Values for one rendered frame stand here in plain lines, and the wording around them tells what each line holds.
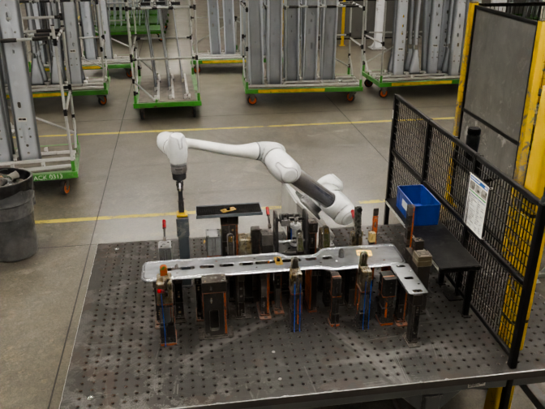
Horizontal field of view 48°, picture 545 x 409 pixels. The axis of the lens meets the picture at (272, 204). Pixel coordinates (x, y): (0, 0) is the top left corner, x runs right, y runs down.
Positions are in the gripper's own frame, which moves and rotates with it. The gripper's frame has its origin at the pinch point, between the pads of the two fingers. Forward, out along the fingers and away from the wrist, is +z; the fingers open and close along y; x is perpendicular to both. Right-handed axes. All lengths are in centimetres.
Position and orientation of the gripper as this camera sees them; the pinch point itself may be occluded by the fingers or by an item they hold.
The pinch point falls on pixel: (181, 206)
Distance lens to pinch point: 341.4
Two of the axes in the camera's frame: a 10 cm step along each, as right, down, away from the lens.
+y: 1.5, 4.1, -9.0
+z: 0.0, 9.1, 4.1
